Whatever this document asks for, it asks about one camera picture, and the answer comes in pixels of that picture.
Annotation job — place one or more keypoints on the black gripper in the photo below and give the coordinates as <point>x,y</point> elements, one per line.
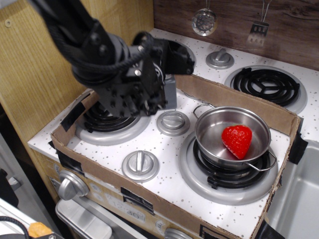
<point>164,56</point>

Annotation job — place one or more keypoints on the silver pepper shaker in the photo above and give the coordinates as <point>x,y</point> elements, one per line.
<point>170,92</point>

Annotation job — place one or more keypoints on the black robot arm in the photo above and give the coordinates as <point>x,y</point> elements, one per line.
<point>129,80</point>

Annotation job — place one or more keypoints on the back left black burner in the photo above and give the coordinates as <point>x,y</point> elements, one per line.
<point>189,52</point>

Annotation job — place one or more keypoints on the black burner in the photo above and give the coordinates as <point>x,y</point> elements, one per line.
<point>271,84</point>
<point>226,186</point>
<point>189,52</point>
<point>98,127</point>

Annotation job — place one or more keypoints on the back silver stove knob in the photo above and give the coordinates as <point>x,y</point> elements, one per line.
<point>220,59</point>

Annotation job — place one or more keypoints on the silver stove knob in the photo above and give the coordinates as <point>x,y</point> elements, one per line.
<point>220,59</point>
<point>173,123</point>
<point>140,166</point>

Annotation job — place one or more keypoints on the hanging round metal strainer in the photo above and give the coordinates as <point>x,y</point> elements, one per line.
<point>204,21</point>

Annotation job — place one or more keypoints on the middle silver stove knob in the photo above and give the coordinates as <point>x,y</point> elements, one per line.
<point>173,123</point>

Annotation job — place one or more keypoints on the small steel pot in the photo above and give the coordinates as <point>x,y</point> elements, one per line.
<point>213,120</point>

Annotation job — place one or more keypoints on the hanging metal slotted spatula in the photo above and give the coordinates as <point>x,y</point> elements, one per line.
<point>259,29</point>

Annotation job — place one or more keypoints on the red toy strawberry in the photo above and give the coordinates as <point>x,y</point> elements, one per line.
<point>237,139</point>

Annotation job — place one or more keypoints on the back right black burner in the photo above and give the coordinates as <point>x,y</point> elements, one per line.
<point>271,84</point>

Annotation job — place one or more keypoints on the front left black burner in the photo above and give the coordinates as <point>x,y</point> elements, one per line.
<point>98,127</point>

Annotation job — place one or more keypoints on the front silver stove knob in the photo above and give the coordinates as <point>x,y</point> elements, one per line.
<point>140,166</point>

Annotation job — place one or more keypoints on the front right black burner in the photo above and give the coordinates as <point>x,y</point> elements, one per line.
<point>226,186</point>

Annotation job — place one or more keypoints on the silver oven dial knob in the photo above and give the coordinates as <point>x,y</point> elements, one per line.
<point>71,186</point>

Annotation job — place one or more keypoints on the bottom silver oven knob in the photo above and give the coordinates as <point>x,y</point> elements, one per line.
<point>171,233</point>

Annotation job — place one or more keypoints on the grey toy sink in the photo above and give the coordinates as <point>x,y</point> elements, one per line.
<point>294,210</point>

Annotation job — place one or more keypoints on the orange object at bottom left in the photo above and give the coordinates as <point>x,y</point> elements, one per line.
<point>38,229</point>

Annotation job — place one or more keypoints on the cardboard box frame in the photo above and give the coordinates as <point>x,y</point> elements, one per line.
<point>167,201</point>

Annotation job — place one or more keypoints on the silver oven door handle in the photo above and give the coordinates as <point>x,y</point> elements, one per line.
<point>86,224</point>

